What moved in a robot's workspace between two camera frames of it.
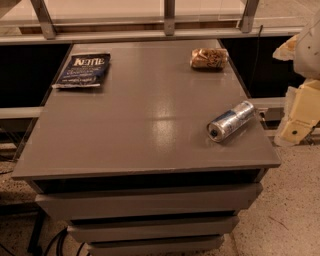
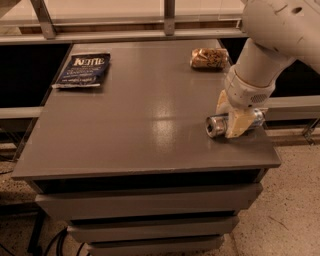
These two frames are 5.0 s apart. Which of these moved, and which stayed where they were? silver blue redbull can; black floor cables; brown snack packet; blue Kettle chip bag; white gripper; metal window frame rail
Moved: silver blue redbull can; white gripper
Stayed: metal window frame rail; brown snack packet; blue Kettle chip bag; black floor cables
